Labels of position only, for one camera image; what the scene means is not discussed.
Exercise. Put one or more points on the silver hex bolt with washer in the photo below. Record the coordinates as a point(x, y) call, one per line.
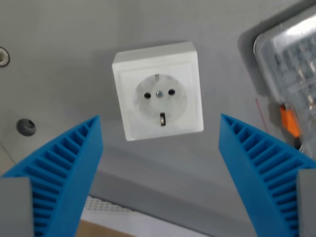
point(2, 57)

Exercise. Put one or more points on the orange plastic part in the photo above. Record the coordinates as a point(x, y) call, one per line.
point(290, 121)

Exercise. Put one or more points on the clear plastic cover box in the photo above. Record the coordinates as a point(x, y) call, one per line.
point(291, 61)

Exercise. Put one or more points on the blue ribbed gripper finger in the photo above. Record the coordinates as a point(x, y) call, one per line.
point(254, 172)
point(74, 168)

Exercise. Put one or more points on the grey countersunk screw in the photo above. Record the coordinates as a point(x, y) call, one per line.
point(25, 127)

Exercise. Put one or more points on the white wall socket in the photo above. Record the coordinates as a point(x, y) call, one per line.
point(158, 103)

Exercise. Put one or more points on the white mesh tape strip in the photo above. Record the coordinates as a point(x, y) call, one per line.
point(106, 205)

